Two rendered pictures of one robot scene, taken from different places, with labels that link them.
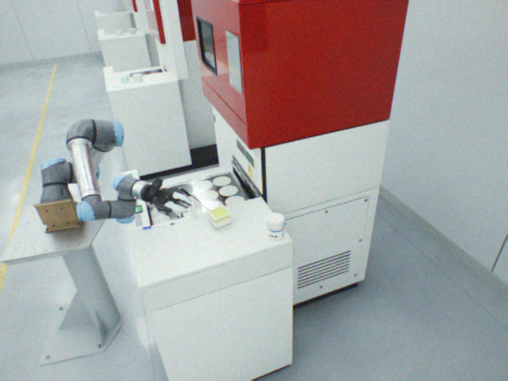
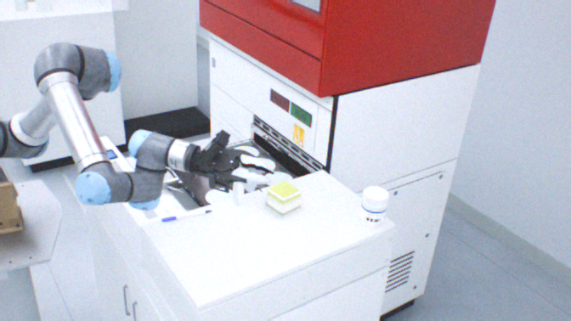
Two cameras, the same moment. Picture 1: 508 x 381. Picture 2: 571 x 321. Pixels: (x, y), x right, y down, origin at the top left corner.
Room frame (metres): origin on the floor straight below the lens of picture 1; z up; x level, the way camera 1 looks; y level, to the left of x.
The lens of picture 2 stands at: (0.03, 0.53, 1.87)
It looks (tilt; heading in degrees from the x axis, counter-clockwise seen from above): 30 degrees down; 343
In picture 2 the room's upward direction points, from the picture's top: 4 degrees clockwise
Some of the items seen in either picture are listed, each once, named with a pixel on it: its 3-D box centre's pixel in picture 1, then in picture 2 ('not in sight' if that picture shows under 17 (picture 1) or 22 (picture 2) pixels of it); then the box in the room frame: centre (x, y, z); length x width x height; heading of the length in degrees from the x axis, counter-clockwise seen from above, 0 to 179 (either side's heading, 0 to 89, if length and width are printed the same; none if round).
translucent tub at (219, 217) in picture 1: (219, 218); (283, 199); (1.27, 0.15, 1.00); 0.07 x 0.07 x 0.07; 28
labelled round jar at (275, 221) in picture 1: (275, 227); (374, 206); (1.17, -0.08, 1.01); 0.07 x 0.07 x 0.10
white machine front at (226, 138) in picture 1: (235, 150); (262, 107); (1.85, 0.09, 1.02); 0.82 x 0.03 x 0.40; 19
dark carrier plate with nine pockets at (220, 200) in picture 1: (209, 196); (234, 173); (1.60, 0.24, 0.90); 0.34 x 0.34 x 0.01; 19
